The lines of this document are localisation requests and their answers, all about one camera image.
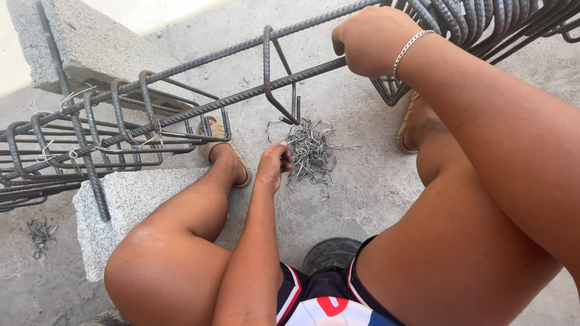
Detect person's left hand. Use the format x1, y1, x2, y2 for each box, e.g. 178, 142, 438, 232
256, 141, 294, 193

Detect person's right hand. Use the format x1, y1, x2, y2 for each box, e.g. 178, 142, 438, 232
332, 6, 425, 78

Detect long ribbed steel rebar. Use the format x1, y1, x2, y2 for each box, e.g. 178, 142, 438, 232
0, 0, 385, 142
0, 56, 349, 183

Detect person's left tan sandal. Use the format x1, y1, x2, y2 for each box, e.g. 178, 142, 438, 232
198, 115, 254, 189

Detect person's tan sandal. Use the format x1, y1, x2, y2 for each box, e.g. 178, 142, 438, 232
396, 89, 422, 155
198, 115, 254, 189

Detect single loose rebar stirrup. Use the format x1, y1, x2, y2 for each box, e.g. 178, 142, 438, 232
262, 25, 302, 126

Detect black rubber seat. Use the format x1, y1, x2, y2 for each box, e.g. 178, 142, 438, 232
302, 237, 363, 277

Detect person's right tan sandal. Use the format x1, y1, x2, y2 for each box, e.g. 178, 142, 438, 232
396, 89, 422, 155

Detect bundle of untied rebar stirrups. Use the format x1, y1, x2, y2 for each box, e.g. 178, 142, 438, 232
369, 0, 580, 107

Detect person's left leg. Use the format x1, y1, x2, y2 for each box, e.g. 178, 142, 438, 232
104, 143, 282, 326

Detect person's leg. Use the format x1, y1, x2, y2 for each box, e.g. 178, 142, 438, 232
355, 94, 563, 326
104, 143, 282, 326

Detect person's dark striped shorts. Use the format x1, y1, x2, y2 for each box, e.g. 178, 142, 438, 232
276, 235, 405, 326

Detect grey concrete block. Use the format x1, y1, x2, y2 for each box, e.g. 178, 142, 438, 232
72, 168, 230, 284
6, 0, 196, 112

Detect row of tied rebar stirrups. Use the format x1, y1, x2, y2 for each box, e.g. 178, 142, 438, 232
0, 70, 232, 213

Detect person's right leg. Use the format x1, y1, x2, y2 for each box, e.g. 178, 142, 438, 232
355, 94, 563, 326

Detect short ribbed steel rebar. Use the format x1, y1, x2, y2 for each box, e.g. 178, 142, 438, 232
35, 0, 111, 222

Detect pile of loose wire ties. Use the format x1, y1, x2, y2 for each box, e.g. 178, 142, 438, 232
266, 117, 361, 203

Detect silver chain bracelet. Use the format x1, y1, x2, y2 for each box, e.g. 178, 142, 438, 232
392, 29, 437, 82

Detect twisted wire knots on cage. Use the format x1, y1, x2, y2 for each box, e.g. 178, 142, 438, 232
28, 83, 166, 165

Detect small heap of wire scraps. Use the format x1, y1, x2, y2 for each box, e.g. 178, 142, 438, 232
26, 218, 60, 261

